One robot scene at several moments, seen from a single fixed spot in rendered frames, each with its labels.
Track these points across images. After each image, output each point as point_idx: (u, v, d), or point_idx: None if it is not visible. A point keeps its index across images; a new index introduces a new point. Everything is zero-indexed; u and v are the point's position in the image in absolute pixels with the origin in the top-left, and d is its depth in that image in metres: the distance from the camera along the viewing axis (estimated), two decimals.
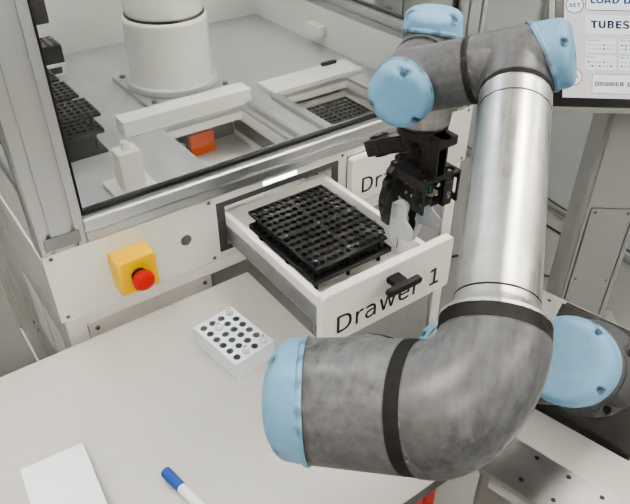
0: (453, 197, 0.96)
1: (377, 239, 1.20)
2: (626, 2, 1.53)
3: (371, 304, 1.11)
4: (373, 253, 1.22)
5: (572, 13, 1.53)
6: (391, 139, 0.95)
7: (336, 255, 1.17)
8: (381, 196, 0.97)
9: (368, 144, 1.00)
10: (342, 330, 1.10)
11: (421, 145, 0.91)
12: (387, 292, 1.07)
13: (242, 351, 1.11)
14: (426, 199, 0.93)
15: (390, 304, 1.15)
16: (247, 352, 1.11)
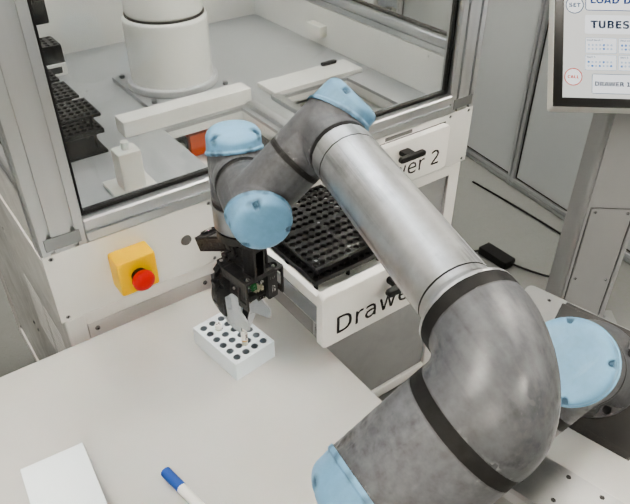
0: (280, 289, 1.01)
1: None
2: (626, 2, 1.53)
3: (371, 304, 1.11)
4: (373, 253, 1.22)
5: (572, 13, 1.53)
6: (215, 239, 0.99)
7: (336, 255, 1.17)
8: (213, 293, 1.01)
9: (198, 240, 1.04)
10: (342, 330, 1.10)
11: (240, 247, 0.95)
12: (387, 292, 1.07)
13: None
14: (251, 296, 0.97)
15: (390, 304, 1.15)
16: (245, 330, 1.08)
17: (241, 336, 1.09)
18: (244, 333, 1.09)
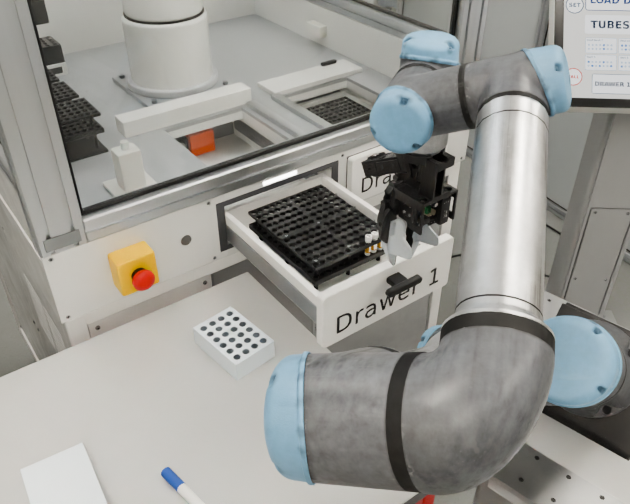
0: (450, 216, 0.98)
1: (377, 239, 1.20)
2: (626, 2, 1.53)
3: (371, 304, 1.11)
4: (373, 253, 1.22)
5: (572, 13, 1.53)
6: (389, 160, 0.97)
7: (336, 255, 1.17)
8: (380, 216, 0.99)
9: (366, 164, 1.02)
10: (342, 330, 1.10)
11: (419, 166, 0.93)
12: (387, 292, 1.07)
13: (375, 238, 1.20)
14: (424, 219, 0.95)
15: (390, 304, 1.15)
16: (377, 236, 1.21)
17: (375, 245, 1.21)
18: (377, 240, 1.21)
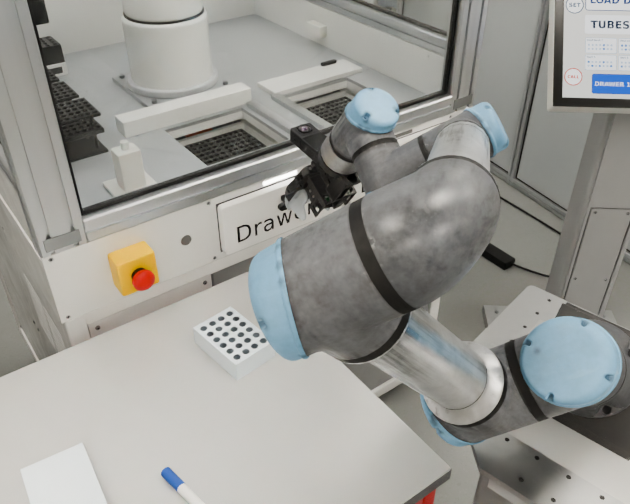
0: (344, 202, 1.21)
1: None
2: (626, 2, 1.53)
3: (268, 219, 1.32)
4: None
5: (572, 13, 1.53)
6: (312, 150, 1.14)
7: None
8: (290, 185, 1.18)
9: (293, 135, 1.17)
10: (243, 240, 1.30)
11: None
12: (278, 206, 1.28)
13: None
14: (323, 206, 1.17)
15: (287, 221, 1.35)
16: None
17: None
18: None
